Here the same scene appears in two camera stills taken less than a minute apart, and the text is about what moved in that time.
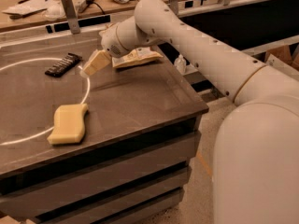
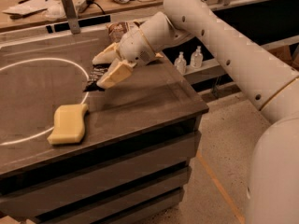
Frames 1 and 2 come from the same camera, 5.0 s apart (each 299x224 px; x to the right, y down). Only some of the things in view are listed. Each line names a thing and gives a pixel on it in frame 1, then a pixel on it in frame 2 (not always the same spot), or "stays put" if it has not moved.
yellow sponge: [69, 124] stays put
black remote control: [64, 65] -> [98, 71]
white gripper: [110, 43] -> [134, 47]
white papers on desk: [34, 5] stays put
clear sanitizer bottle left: [181, 64] stays put
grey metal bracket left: [70, 11] stays put
